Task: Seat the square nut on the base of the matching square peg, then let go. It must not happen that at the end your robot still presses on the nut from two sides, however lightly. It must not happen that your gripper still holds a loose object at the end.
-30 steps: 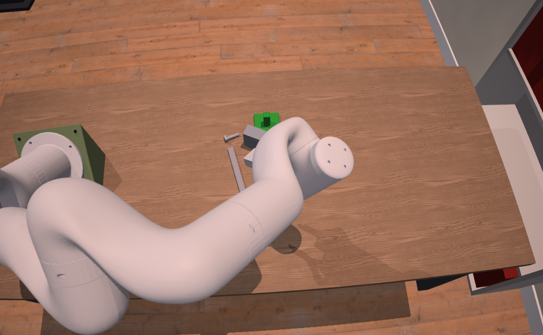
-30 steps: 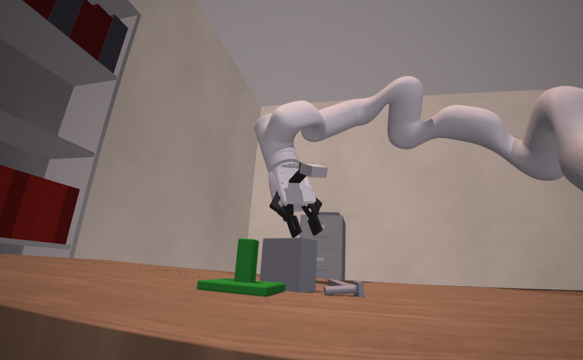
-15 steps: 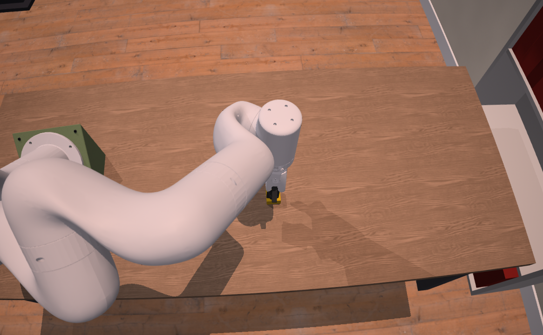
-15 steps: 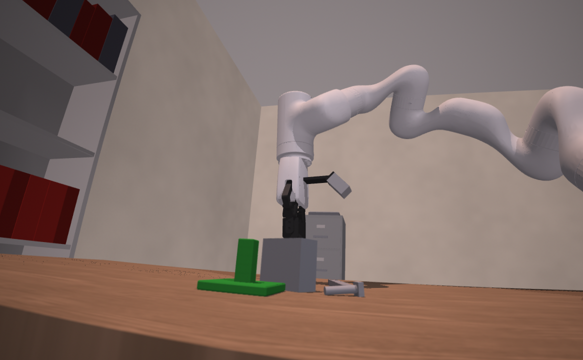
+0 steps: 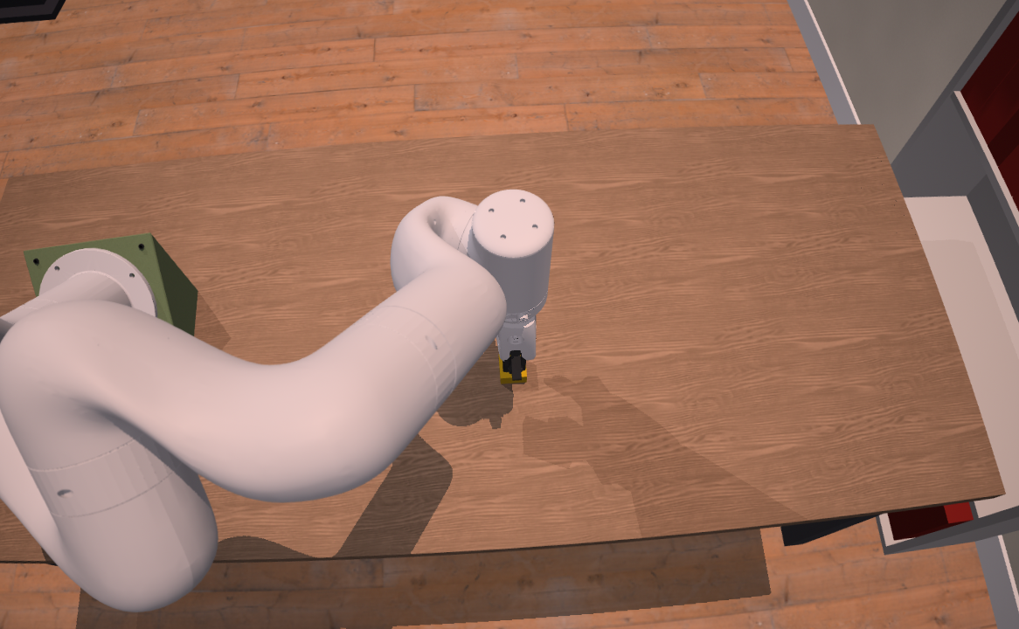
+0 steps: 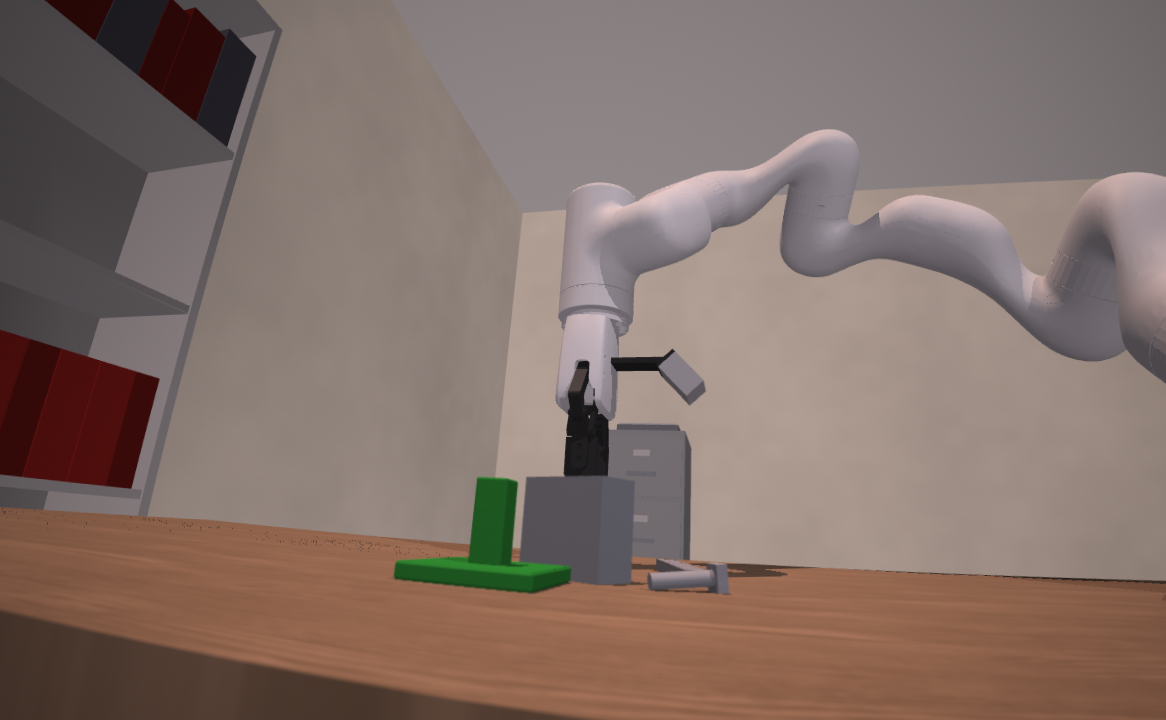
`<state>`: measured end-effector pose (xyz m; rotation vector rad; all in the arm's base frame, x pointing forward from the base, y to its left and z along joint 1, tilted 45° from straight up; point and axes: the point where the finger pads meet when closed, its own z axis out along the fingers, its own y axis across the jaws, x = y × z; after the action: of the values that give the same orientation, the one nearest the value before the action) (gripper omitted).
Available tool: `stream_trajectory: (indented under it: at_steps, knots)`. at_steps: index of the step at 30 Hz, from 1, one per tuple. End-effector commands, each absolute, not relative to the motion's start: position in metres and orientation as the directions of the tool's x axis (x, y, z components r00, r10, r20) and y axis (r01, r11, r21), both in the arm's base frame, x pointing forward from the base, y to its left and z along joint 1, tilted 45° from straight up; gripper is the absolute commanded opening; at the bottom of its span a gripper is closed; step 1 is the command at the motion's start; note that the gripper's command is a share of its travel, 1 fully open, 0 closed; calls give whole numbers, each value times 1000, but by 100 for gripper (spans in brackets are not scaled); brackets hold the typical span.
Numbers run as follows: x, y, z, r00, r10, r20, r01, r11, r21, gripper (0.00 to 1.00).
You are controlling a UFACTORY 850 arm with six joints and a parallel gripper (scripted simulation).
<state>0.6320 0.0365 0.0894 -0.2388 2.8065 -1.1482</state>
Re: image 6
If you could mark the green flat plate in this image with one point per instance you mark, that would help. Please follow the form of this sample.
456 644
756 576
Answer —
489 565

